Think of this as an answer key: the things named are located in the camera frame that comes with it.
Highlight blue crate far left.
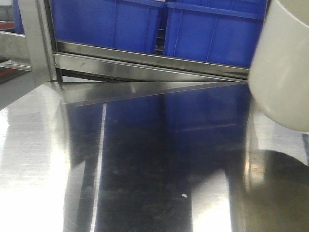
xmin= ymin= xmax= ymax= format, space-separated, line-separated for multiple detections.
xmin=13 ymin=0 xmax=24 ymax=34

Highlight blue crate on shelf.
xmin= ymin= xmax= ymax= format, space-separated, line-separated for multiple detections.
xmin=163 ymin=0 xmax=267 ymax=68
xmin=51 ymin=0 xmax=166 ymax=54

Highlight blue crate right on shelf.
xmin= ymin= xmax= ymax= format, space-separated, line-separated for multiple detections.
xmin=163 ymin=0 xmax=267 ymax=68

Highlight blue crate left on shelf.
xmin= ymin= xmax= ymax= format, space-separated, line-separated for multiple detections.
xmin=51 ymin=0 xmax=166 ymax=54

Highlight stainless steel shelf frame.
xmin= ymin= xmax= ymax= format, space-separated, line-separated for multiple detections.
xmin=0 ymin=0 xmax=249 ymax=85

